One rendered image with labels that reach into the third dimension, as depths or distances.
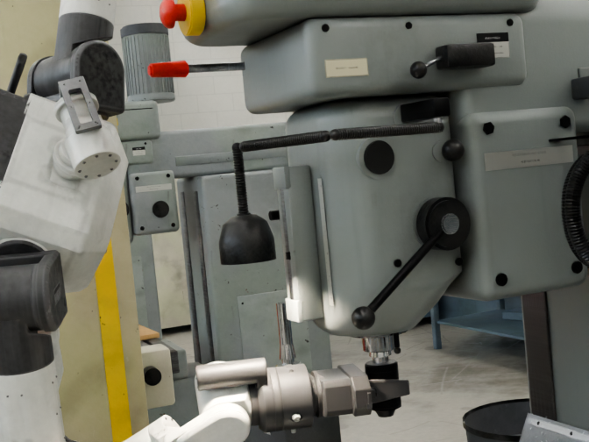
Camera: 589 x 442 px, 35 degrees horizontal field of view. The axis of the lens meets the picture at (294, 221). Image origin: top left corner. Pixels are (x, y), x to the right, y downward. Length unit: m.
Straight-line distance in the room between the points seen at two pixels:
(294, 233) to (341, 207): 0.08
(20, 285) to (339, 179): 0.44
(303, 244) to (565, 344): 0.54
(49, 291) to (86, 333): 1.70
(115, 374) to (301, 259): 1.80
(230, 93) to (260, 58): 9.62
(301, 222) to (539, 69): 0.40
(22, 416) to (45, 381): 0.05
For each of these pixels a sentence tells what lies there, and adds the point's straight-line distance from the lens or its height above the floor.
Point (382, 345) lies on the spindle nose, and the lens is 1.34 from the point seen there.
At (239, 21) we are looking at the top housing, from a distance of 1.19.
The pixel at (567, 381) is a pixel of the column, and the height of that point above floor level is 1.16.
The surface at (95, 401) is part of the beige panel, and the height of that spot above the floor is 0.90.
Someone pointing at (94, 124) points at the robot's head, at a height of 1.63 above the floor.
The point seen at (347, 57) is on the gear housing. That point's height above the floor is 1.68.
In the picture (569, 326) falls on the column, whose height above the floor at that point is 1.25.
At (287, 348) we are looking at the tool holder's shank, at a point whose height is 1.23.
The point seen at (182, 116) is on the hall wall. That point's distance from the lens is 10.72.
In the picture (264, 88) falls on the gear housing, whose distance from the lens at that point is 1.31.
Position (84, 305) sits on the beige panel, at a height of 1.20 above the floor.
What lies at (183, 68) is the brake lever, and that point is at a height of 1.70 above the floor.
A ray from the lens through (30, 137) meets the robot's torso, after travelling 1.44.
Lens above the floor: 1.54
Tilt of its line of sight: 3 degrees down
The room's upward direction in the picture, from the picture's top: 6 degrees counter-clockwise
